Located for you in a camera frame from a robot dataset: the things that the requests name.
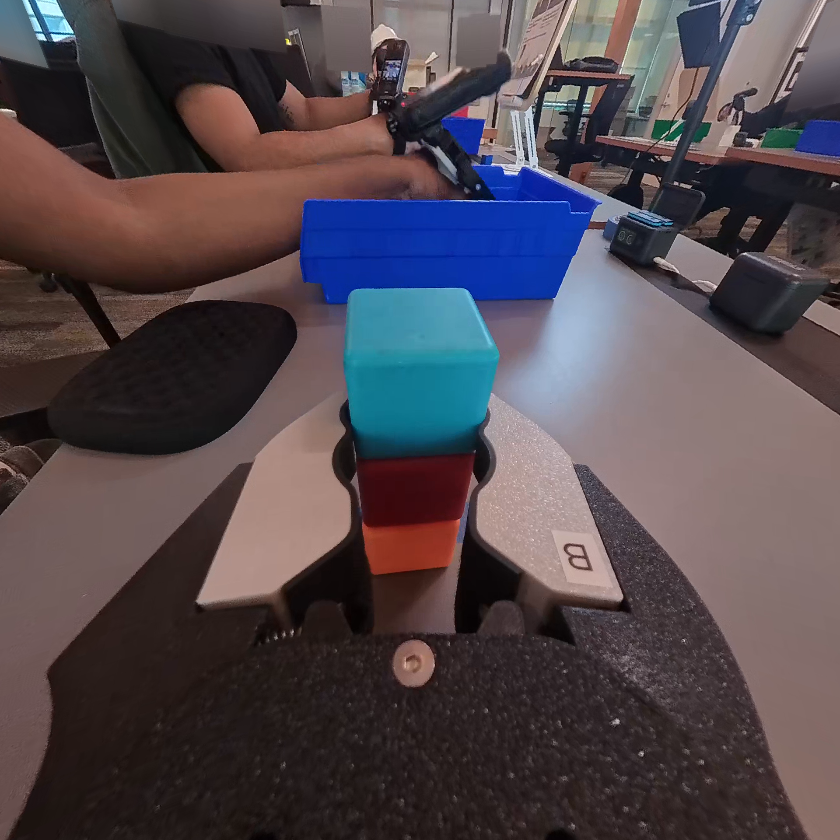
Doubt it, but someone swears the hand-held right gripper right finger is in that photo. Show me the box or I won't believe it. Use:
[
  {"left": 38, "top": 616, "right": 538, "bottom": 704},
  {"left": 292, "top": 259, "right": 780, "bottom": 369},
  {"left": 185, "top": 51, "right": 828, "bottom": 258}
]
[{"left": 460, "top": 390, "right": 627, "bottom": 634}]

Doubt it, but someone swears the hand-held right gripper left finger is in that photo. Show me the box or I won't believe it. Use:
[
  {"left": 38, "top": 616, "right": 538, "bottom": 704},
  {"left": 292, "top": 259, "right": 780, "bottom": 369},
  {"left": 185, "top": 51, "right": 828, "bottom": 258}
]
[{"left": 197, "top": 392, "right": 363, "bottom": 631}]

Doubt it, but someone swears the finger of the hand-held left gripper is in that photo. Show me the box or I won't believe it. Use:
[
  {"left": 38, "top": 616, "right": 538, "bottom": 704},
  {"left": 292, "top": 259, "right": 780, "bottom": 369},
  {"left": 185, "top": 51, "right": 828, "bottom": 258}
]
[{"left": 457, "top": 158, "right": 500, "bottom": 202}]

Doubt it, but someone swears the blue plastic bin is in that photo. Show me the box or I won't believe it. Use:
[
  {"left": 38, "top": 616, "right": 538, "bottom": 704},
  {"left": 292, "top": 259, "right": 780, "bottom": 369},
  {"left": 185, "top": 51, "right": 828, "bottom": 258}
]
[
  {"left": 440, "top": 116, "right": 488, "bottom": 157},
  {"left": 298, "top": 163, "right": 603, "bottom": 305},
  {"left": 793, "top": 120, "right": 840, "bottom": 157}
]

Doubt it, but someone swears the red foam cube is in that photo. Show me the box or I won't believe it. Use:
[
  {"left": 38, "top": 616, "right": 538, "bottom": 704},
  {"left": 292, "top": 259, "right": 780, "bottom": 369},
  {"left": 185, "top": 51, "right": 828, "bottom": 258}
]
[{"left": 356, "top": 449, "right": 477, "bottom": 530}]

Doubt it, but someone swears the orange foam cube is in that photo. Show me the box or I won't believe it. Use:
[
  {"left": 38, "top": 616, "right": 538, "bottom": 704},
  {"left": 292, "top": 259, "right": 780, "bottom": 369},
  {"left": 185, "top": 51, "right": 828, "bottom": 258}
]
[{"left": 360, "top": 515, "right": 468, "bottom": 577}]

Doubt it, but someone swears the teal foam cube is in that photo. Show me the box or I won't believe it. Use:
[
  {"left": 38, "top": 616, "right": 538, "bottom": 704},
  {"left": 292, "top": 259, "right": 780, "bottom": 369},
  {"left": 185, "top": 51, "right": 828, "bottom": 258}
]
[{"left": 343, "top": 287, "right": 502, "bottom": 462}]

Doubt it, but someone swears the person's left forearm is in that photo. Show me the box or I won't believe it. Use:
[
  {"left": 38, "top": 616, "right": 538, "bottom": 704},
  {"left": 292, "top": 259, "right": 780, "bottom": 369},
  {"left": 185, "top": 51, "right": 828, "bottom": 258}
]
[{"left": 0, "top": 116, "right": 421, "bottom": 294}]

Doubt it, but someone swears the person's left hand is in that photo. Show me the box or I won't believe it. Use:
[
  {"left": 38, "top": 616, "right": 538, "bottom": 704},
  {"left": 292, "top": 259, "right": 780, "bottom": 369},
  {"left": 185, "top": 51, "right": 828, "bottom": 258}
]
[{"left": 374, "top": 147, "right": 463, "bottom": 202}]

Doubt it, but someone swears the black handheld device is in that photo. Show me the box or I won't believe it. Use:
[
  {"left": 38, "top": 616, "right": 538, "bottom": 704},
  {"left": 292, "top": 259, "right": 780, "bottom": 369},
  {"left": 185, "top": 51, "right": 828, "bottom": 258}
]
[{"left": 371, "top": 38, "right": 412, "bottom": 102}]

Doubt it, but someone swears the white sign stand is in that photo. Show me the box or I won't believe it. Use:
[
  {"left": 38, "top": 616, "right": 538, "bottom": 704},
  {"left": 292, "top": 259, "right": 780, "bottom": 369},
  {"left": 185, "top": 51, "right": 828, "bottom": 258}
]
[{"left": 499, "top": 0, "right": 578, "bottom": 169}]

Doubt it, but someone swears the black swivel chair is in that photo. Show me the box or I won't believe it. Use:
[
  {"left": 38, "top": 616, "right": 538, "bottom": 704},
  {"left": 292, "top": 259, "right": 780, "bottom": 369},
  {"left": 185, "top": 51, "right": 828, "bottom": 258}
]
[{"left": 541, "top": 56, "right": 634, "bottom": 181}]

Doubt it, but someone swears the black power unit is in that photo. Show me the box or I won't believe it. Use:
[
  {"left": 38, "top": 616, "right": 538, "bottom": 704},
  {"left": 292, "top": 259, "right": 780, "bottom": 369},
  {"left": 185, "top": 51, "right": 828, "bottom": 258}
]
[
  {"left": 709, "top": 251, "right": 832, "bottom": 337},
  {"left": 609, "top": 209, "right": 678, "bottom": 269}
]

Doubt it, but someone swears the black textured armrest pad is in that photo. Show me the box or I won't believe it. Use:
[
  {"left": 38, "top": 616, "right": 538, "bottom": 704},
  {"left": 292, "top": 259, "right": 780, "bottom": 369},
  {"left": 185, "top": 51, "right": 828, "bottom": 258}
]
[{"left": 48, "top": 300, "right": 300, "bottom": 458}]

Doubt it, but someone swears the brown office desk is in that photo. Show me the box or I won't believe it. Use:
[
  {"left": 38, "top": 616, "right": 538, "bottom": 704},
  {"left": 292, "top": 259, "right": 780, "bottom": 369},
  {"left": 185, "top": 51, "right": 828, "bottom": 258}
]
[{"left": 595, "top": 134, "right": 840, "bottom": 182}]

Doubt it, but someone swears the black office chair frame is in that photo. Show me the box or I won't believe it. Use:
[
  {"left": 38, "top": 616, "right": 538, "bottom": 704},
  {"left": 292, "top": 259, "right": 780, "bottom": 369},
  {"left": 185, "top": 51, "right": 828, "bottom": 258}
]
[{"left": 33, "top": 269, "right": 122, "bottom": 350}]

